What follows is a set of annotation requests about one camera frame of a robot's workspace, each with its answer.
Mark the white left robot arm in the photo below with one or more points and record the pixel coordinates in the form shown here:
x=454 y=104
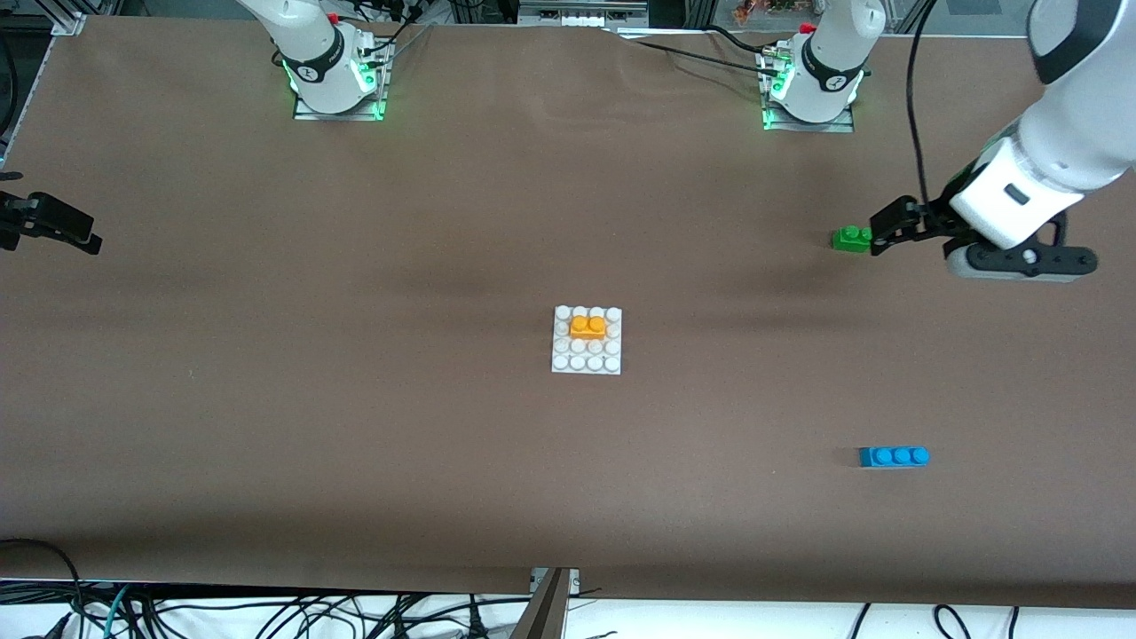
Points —
x=1074 y=133

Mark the silver metal bracket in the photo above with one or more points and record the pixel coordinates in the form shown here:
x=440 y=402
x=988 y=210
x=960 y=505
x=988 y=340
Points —
x=574 y=581

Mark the dark metal profile leg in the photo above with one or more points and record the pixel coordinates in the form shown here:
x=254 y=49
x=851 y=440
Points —
x=541 y=617

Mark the aluminium frame corner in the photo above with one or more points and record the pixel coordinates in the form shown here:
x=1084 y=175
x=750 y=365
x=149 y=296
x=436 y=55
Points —
x=69 y=19

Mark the silver metal rail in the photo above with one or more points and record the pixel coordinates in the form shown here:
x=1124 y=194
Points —
x=577 y=16

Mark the brown table cover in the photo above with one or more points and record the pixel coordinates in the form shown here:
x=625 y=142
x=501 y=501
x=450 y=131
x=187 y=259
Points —
x=621 y=497

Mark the white studded base plate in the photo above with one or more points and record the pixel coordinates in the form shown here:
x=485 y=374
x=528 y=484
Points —
x=586 y=360

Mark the blue three-stud block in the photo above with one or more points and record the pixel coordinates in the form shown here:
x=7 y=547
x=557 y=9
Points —
x=892 y=458

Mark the yellow two-stud block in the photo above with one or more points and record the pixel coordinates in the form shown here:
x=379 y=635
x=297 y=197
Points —
x=587 y=328

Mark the colourful background object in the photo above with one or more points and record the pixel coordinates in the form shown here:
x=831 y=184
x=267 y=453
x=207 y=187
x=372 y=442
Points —
x=763 y=7

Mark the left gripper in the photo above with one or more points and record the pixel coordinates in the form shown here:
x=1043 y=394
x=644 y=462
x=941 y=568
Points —
x=932 y=218

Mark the green two-stud block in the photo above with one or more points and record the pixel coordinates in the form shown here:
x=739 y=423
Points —
x=848 y=240

